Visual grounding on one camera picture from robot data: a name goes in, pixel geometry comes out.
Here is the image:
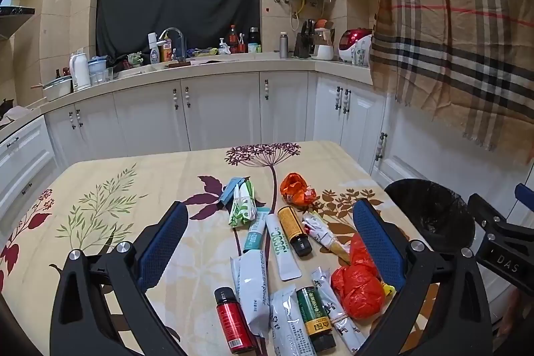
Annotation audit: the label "narrow white stick sachet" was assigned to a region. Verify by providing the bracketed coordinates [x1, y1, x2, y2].
[311, 266, 368, 354]

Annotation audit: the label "floral tablecloth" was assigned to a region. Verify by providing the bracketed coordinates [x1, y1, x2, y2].
[0, 140, 439, 356]

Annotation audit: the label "white kettle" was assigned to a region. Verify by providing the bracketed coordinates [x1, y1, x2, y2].
[69, 52, 91, 90]

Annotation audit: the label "teal tube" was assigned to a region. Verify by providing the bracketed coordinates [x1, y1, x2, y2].
[243, 207, 272, 254]

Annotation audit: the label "white grey printed sachet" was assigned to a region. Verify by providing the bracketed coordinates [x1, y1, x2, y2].
[269, 285, 318, 356]

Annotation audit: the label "green white wipes packet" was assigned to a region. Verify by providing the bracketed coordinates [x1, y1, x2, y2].
[227, 180, 257, 229]

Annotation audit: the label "chrome faucet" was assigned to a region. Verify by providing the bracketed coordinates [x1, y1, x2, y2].
[160, 27, 187, 62]

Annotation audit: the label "black trash bin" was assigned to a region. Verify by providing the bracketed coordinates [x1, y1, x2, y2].
[383, 178, 478, 257]

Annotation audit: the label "white tube green print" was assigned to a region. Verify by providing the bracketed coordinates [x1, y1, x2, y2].
[266, 213, 302, 282]

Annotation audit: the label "yellow bottle black cap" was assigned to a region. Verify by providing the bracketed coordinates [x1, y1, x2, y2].
[277, 206, 313, 258]

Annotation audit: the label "green bottle black cap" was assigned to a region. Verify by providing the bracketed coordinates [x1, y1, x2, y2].
[296, 285, 338, 352]

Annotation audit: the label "red white rice cooker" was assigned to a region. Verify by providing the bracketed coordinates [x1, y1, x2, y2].
[338, 28, 373, 65]

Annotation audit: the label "white blue soap bottle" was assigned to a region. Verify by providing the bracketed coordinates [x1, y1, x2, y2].
[148, 33, 161, 63]

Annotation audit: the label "orange plastic bag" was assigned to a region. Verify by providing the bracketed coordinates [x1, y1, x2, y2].
[279, 172, 318, 207]

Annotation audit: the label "blue packet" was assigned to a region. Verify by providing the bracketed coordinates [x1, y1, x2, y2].
[218, 176, 245, 209]

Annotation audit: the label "large white powder sachet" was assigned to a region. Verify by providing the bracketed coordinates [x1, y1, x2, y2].
[230, 250, 272, 338]

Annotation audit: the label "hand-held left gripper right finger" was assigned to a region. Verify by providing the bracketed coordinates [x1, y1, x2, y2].
[352, 198, 495, 356]

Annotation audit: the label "dark knife block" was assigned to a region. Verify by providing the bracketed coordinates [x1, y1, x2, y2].
[293, 19, 316, 58]

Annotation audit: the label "white kitchen jug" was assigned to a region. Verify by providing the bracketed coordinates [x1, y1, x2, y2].
[311, 20, 335, 60]

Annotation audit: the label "white pot with lid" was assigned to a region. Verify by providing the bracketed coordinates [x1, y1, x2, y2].
[42, 75, 73, 102]

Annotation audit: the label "clear jug blue lid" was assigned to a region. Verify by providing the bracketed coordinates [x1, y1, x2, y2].
[87, 56, 108, 85]

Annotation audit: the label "red bottle black cap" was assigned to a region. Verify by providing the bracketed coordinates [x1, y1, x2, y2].
[214, 286, 259, 354]

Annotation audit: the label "person's right hand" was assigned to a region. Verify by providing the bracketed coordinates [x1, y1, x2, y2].
[505, 283, 527, 329]

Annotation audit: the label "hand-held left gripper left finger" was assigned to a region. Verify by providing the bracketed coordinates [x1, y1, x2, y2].
[49, 201, 190, 356]

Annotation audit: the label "red plastic bag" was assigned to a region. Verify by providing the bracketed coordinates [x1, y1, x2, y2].
[330, 233, 386, 319]

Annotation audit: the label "beige plaid cloth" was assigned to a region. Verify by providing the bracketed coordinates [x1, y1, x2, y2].
[369, 0, 534, 165]

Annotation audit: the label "range hood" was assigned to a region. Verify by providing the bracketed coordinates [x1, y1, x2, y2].
[0, 6, 36, 40]

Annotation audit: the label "white base cabinets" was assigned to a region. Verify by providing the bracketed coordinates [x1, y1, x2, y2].
[0, 70, 534, 323]

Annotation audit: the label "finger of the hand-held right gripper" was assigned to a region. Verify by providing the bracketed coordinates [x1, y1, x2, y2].
[514, 183, 534, 212]
[466, 193, 512, 240]

